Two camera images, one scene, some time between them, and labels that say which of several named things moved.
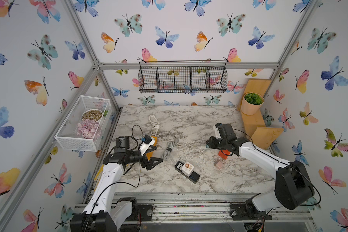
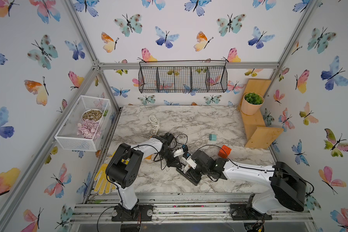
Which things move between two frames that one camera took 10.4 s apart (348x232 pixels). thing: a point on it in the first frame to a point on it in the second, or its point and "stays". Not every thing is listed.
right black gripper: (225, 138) to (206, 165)
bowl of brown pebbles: (92, 114) stays
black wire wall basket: (183, 76) stays
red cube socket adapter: (225, 152) stays
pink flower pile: (89, 129) stays
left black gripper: (149, 164) to (174, 163)
